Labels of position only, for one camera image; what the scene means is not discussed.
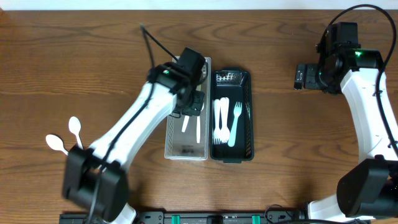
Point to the clear perforated plastic basket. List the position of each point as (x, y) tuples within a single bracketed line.
[(183, 146)]

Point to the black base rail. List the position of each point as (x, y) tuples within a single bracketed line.
[(274, 215)]

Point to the dark green plastic basket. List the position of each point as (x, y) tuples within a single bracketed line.
[(235, 84)]

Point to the mint green plastic fork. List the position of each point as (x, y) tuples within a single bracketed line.
[(237, 112)]

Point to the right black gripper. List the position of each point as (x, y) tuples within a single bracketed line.
[(310, 76)]

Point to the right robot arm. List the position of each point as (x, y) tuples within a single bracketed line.
[(368, 191)]

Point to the pale pink plastic fork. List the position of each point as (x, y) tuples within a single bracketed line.
[(224, 117)]

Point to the white plastic spoon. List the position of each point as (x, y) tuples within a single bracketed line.
[(55, 143), (74, 126), (185, 123), (198, 130)]

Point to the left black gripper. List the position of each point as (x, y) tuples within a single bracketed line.
[(195, 104)]

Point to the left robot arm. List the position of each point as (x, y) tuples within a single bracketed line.
[(96, 177)]

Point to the white plastic fork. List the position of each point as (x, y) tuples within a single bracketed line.
[(217, 130), (221, 103)]

